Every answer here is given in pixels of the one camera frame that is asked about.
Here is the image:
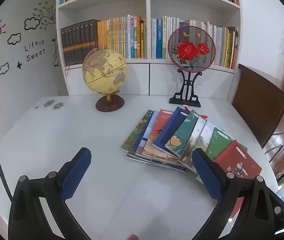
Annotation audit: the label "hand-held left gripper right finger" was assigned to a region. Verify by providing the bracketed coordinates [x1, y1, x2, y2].
[191, 148, 284, 240]

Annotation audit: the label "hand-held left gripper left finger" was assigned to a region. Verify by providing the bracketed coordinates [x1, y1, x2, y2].
[8, 147, 92, 240]

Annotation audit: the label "yellow meadow cover book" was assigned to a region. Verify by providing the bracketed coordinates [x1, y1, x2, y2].
[185, 120, 217, 173]

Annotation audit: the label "teal tulip cover book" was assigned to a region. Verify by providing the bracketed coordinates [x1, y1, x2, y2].
[164, 109, 202, 157]

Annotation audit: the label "spread of picture books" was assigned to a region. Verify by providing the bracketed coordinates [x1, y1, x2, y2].
[121, 106, 262, 180]

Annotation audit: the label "red poet cover book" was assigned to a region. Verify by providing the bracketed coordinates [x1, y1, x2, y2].
[136, 109, 182, 167]

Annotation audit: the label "row of orange spine books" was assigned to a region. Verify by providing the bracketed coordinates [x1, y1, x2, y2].
[97, 15, 148, 58]

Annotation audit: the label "rows of colourful shelf books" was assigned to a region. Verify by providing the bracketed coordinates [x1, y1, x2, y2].
[151, 16, 239, 70]

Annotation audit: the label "red cartoon cover book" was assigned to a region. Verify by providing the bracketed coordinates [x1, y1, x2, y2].
[213, 140, 262, 180]

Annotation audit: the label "dark blue cover book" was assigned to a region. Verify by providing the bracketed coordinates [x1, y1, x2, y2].
[152, 106, 190, 157]

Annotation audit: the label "green floral cover book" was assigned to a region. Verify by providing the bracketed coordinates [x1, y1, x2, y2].
[121, 109, 155, 152]

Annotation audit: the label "red tassel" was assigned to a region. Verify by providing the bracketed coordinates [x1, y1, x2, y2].
[183, 100, 208, 119]

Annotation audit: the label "brown wooden cabinet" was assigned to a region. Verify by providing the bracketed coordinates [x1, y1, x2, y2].
[232, 64, 284, 180]

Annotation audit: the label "yellow antique globe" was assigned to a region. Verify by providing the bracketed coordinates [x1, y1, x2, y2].
[82, 48, 128, 112]

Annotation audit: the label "white bookshelf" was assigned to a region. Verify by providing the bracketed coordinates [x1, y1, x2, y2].
[56, 0, 243, 99]

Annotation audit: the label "round embroidered flower fan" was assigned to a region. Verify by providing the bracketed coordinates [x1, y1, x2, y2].
[167, 26, 216, 71]

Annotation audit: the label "row of dark hardcover volumes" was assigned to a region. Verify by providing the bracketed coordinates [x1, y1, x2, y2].
[61, 19, 101, 67]

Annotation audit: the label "line-drawn animal wall sticker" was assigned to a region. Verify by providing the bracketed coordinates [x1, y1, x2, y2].
[53, 45, 60, 67]

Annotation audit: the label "lettering wall sticker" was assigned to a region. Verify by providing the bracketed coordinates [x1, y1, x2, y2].
[23, 39, 47, 62]

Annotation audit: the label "tree wall sticker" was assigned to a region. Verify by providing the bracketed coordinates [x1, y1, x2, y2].
[33, 2, 57, 30]

